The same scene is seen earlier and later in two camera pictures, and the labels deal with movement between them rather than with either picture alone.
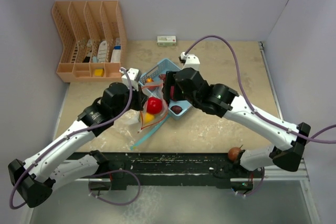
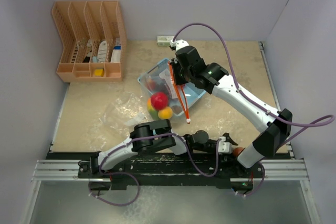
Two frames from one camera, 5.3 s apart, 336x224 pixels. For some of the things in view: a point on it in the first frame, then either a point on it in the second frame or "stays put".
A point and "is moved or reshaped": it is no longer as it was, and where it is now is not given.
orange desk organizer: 95,42 stays put
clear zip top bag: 156,107 is moved or reshaped
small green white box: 166,40 stays put
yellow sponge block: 99,72 stays put
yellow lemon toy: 148,118 to 166,113
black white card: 87,59 stays put
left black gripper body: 135,103 to 209,146
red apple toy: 154,105 is moved or reshaped
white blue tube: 116,56 stays put
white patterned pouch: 102,51 stays put
